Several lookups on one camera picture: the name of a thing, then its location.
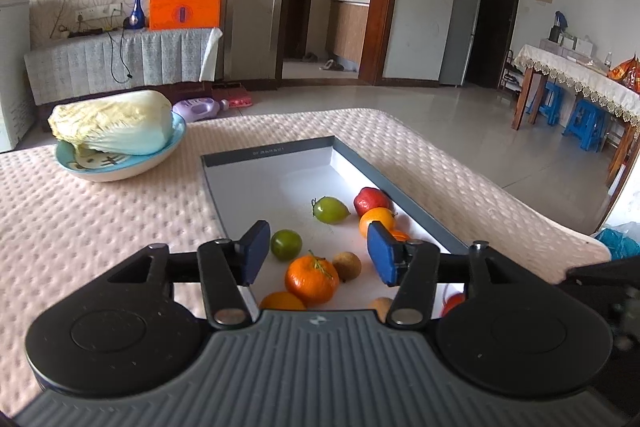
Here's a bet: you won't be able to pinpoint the orange tangerine with stem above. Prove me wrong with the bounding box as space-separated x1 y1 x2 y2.
284 251 341 307

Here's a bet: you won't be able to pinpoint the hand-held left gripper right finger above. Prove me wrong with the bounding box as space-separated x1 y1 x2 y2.
366 223 553 328

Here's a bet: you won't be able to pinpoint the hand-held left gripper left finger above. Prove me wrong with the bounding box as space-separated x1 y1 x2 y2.
107 220 272 328

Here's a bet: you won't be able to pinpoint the white chest freezer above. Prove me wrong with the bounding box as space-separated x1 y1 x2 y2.
0 0 36 152

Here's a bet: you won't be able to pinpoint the light blue plate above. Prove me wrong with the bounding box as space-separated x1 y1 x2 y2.
55 112 187 182

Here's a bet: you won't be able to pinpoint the napa cabbage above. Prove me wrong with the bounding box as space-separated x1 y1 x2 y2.
47 89 173 156

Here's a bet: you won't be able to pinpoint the wooden kitchen counter cabinet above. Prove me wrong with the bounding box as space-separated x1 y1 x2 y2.
326 0 372 70

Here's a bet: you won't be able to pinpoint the white lace cabinet cover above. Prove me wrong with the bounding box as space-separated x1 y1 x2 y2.
24 27 223 105

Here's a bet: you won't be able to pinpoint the white box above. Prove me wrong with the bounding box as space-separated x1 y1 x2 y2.
557 34 596 60

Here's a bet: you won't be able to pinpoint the grey cardboard box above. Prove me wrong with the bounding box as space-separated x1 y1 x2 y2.
201 136 473 323

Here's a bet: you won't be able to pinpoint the dark wooden door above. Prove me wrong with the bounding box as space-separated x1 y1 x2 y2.
467 0 525 90

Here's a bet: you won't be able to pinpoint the round green tomato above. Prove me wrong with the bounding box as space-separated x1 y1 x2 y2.
270 229 303 263

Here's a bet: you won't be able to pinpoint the orange snack bags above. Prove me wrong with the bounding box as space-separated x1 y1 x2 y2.
607 54 640 95

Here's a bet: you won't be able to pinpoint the purple detergent bottle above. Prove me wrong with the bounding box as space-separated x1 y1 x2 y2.
172 98 230 124

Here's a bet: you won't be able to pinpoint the blue glass bottle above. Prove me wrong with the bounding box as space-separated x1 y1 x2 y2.
128 0 147 30

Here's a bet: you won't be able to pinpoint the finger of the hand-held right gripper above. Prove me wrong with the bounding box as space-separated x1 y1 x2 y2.
565 255 640 290

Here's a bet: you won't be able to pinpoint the green tomato with stem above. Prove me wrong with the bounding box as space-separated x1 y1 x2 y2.
311 196 351 226

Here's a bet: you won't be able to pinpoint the white wall socket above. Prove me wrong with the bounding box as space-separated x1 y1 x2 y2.
75 4 122 20

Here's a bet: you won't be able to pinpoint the pink plastic toy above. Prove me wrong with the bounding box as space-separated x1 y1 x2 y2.
212 83 253 108

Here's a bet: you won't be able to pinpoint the small red apple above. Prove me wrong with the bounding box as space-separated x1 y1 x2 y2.
441 293 466 318
353 187 393 218

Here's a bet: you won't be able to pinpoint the dark shoe rack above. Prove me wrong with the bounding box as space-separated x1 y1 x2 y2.
500 49 523 90

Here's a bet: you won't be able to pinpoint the black cable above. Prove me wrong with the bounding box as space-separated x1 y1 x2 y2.
107 29 133 84

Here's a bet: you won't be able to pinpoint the silver refrigerator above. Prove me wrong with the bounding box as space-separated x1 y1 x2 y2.
439 0 486 88

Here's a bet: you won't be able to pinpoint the dining table with lace cloth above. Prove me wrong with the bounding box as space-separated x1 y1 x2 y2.
510 43 640 188

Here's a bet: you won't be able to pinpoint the blue plastic stool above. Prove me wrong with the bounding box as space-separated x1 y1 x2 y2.
562 99 610 152
525 82 566 126

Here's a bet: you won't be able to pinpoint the blue electric kettle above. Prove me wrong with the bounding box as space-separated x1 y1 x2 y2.
548 11 570 42

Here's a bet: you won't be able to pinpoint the brown television cabinet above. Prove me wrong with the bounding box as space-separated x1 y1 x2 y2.
35 79 211 108

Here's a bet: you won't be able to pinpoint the pink textured table cover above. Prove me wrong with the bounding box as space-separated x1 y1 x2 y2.
0 108 613 413

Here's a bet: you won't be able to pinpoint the brown longan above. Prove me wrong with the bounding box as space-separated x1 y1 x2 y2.
368 297 394 323
332 252 363 282

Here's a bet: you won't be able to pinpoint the blue plastic bag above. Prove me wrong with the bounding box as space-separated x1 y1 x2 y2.
590 222 640 260

